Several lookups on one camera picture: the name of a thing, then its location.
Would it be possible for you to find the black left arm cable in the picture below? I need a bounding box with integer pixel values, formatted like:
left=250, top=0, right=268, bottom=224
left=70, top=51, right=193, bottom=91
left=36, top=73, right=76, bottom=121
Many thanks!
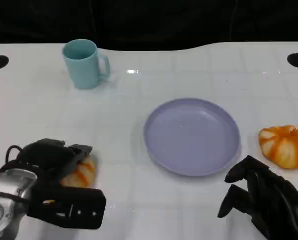
left=5, top=144, right=29, bottom=173

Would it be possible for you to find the lilac plate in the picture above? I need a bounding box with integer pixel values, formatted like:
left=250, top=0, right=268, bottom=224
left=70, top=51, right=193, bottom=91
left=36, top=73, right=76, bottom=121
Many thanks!
left=143, top=97, right=241, bottom=178

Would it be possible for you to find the orange and white bread roll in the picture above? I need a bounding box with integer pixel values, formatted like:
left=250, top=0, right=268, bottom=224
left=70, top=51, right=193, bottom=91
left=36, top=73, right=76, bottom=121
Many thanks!
left=258, top=124, right=298, bottom=170
left=60, top=156, right=96, bottom=189

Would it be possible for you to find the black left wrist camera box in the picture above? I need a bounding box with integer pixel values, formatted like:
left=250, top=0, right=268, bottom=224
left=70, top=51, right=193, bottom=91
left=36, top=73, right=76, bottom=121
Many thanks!
left=27, top=184, right=107, bottom=230

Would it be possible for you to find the pale green mug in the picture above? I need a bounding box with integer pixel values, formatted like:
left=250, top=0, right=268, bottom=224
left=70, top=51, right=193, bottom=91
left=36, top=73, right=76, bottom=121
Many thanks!
left=62, top=38, right=111, bottom=90

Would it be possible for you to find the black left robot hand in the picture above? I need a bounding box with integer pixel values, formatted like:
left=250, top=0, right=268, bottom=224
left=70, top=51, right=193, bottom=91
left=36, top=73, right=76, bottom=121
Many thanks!
left=16, top=137, right=93, bottom=187

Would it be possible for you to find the black curtain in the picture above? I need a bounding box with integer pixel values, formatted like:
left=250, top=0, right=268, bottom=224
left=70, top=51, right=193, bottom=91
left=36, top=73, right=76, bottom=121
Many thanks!
left=0, top=0, right=298, bottom=52

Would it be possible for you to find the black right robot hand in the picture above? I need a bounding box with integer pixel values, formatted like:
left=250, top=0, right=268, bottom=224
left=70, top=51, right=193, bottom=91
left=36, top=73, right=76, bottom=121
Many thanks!
left=217, top=154, right=298, bottom=240

